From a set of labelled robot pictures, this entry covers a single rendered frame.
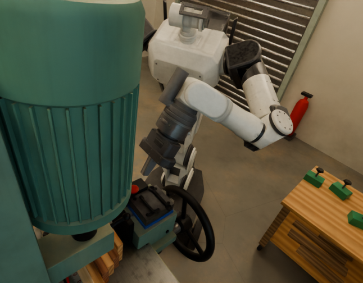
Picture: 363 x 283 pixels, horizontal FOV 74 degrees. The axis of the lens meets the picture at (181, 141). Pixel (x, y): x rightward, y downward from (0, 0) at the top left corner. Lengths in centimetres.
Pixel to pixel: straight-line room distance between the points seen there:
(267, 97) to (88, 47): 62
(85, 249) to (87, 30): 42
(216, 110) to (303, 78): 273
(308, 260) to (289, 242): 14
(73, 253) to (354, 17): 303
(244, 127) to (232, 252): 135
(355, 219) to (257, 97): 112
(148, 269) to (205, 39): 73
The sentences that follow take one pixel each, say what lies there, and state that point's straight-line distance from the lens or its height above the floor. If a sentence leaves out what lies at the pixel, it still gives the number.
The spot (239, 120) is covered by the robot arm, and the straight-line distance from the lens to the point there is 64.
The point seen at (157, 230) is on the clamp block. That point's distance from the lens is 72.
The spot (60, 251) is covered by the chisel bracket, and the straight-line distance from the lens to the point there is 55.
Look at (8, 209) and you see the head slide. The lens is 33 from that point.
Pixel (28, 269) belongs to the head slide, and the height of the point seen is 116.
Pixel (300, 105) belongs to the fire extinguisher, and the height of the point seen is 46.
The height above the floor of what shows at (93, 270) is 94.
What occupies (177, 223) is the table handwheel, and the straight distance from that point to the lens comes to 88.
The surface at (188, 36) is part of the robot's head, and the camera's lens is 86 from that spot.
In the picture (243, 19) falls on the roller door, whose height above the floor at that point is 110.
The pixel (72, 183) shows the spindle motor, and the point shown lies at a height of 130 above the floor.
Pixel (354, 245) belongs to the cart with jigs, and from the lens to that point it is 165.
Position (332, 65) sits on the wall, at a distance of 318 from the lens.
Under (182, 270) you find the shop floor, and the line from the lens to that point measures 173.
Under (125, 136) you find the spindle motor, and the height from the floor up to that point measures 135.
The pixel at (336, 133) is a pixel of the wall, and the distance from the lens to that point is 332.
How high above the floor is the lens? 154
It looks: 36 degrees down
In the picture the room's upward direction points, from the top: 13 degrees clockwise
